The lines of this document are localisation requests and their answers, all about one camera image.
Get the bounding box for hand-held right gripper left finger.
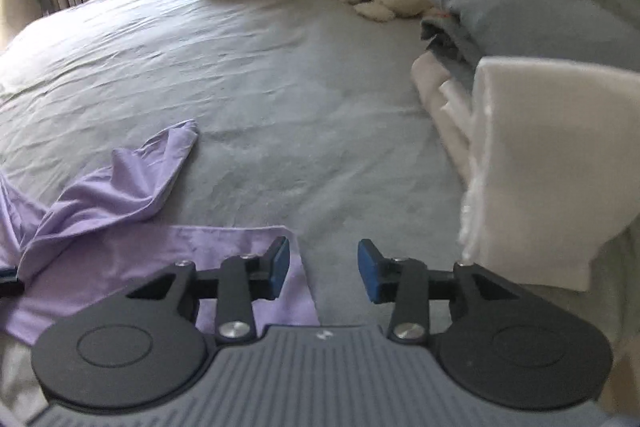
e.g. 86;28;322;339
125;236;291;342

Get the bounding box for grey bed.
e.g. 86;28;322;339
0;0;640;427

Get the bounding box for white folded cloth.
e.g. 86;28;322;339
459;56;640;293

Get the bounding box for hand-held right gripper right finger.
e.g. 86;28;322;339
357;238;521;342

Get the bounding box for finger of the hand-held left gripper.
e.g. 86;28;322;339
0;268;27;299

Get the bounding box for purple pants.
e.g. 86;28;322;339
0;119;322;349

